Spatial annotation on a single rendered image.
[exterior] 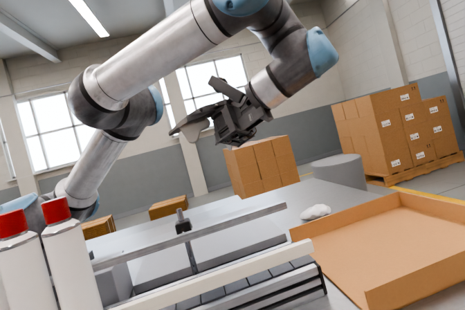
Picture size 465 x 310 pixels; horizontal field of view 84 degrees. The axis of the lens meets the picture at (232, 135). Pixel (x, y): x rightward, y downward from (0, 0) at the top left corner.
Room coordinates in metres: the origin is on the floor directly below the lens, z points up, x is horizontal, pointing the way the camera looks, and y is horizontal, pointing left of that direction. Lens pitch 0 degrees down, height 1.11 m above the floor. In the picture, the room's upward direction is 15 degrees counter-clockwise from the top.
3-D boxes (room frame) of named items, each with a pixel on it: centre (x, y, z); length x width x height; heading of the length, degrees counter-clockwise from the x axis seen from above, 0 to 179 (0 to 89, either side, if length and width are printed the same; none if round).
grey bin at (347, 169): (2.48, -0.89, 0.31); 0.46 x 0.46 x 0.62
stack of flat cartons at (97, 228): (4.06, 2.55, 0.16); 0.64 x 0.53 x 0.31; 104
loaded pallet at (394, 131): (3.64, -2.17, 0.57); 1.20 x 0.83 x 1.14; 101
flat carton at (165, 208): (4.74, 1.44, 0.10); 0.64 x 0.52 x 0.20; 96
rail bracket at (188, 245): (0.50, 0.14, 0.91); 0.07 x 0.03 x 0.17; 10
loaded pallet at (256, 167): (4.15, -0.27, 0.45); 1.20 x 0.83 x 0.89; 11
